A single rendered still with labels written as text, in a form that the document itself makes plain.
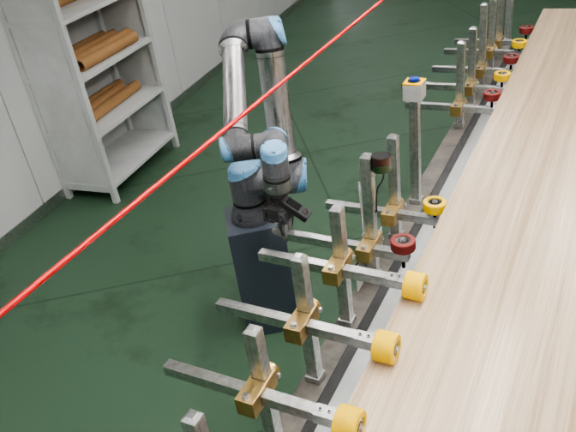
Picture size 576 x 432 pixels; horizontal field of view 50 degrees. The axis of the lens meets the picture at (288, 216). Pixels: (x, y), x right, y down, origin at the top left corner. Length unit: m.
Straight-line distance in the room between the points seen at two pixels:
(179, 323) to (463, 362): 1.91
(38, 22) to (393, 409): 3.27
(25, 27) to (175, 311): 1.99
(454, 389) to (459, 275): 0.43
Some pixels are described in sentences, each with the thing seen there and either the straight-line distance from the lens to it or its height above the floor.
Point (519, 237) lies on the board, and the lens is 2.04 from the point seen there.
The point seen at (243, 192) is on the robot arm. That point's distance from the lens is 2.64.
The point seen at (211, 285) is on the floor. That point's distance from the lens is 3.43.
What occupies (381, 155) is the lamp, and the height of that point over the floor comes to 1.18.
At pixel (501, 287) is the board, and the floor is 0.90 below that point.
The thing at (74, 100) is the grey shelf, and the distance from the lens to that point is 4.22.
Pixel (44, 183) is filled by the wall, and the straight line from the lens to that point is 4.57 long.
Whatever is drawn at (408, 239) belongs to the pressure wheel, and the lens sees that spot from 2.01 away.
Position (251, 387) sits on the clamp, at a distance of 1.50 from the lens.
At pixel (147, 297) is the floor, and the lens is 3.48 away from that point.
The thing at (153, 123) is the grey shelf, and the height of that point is 0.19.
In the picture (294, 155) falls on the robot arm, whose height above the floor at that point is 0.89.
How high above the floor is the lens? 2.06
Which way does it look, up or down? 32 degrees down
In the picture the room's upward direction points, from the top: 8 degrees counter-clockwise
